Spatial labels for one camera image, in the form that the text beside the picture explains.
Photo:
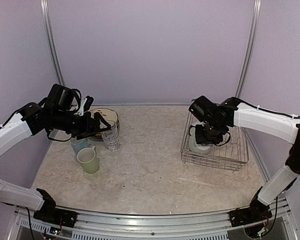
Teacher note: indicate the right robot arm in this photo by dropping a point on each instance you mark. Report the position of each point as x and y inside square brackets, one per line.
[280, 125]

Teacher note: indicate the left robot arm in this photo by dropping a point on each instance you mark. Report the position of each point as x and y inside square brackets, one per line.
[63, 109]

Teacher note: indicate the light blue cup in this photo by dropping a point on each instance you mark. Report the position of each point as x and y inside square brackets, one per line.
[78, 145]

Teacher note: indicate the aluminium frame post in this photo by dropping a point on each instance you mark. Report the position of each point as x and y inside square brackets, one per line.
[249, 48]
[44, 5]

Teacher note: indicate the left aluminium frame post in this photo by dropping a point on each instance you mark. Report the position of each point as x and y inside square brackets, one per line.
[44, 5]

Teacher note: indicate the right aluminium frame post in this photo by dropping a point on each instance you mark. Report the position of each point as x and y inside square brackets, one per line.
[249, 48]

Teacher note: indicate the light green checked bowl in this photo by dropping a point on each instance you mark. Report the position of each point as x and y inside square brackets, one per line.
[199, 148]

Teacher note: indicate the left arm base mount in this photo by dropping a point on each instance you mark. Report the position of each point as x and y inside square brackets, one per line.
[56, 216]

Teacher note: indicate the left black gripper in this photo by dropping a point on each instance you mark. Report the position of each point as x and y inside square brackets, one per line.
[87, 128]

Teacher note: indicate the beige plate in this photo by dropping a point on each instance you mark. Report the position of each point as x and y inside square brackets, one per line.
[111, 117]

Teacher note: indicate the clear drinking glass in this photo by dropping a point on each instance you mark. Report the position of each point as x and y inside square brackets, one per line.
[110, 132]

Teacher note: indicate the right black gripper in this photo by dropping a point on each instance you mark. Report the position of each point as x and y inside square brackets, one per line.
[200, 138]

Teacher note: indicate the metal wire dish rack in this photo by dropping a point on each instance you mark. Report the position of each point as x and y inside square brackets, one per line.
[231, 154]

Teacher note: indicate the pale green cup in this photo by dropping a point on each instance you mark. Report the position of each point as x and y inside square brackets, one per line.
[87, 158]

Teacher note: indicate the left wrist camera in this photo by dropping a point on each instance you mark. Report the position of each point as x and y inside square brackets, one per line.
[84, 105]

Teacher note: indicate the front aluminium rail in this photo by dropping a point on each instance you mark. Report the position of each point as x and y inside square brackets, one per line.
[92, 225]

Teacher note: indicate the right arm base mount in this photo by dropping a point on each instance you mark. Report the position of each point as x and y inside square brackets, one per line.
[248, 215]

